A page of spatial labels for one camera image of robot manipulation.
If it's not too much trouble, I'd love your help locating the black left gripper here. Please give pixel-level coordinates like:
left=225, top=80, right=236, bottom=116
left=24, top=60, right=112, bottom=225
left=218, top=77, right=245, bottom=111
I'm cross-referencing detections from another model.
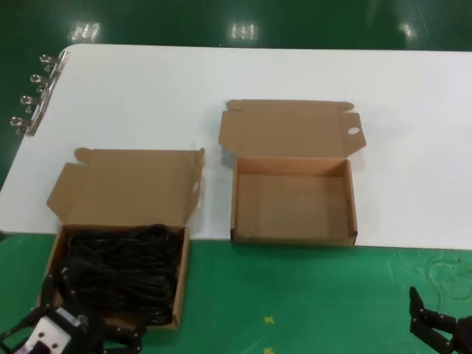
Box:
left=38, top=267, right=144, bottom=354

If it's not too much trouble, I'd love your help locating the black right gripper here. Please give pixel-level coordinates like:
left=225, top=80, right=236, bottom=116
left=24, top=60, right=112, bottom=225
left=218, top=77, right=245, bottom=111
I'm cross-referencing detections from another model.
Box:
left=408, top=285, right=472, bottom=354

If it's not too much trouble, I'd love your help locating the open brown cardboard box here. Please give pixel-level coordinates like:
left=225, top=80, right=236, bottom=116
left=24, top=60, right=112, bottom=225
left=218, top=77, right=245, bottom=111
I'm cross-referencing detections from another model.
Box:
left=38, top=147, right=206, bottom=329
left=217, top=98, right=367, bottom=247

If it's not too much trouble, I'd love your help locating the green table cloth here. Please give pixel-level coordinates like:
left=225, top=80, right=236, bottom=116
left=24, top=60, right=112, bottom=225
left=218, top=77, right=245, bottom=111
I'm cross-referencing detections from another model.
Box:
left=0, top=232, right=472, bottom=354

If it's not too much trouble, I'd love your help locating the silver metal binder clip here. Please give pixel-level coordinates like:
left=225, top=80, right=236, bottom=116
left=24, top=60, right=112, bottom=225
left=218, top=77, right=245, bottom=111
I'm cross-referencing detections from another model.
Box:
left=18, top=94, right=52, bottom=114
left=39, top=51, right=71, bottom=73
left=10, top=112, right=44, bottom=137
left=29, top=72, right=62, bottom=93

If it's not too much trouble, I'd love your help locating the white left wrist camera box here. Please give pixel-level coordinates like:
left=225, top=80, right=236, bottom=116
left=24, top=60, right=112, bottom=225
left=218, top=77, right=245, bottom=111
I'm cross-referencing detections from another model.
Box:
left=21, top=308, right=81, bottom=354

